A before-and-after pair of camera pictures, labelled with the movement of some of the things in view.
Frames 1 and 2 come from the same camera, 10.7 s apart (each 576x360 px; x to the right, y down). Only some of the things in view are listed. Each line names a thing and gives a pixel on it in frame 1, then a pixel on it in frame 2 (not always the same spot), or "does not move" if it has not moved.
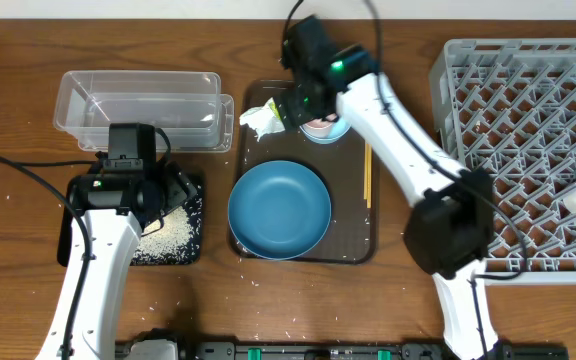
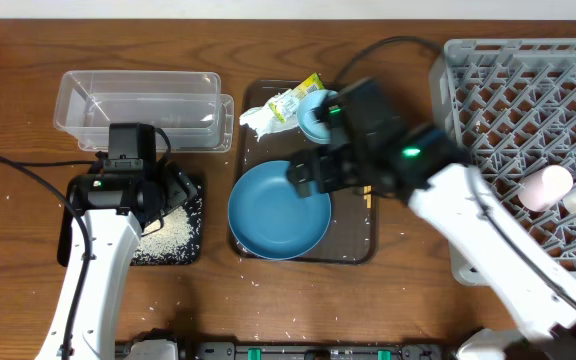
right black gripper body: (300, 106) → (336, 171)
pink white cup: (320, 128) → (545, 188)
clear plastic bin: (186, 105) does not move
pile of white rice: (175, 232) does not move
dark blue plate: (279, 210) does not move
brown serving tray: (348, 167) does not move
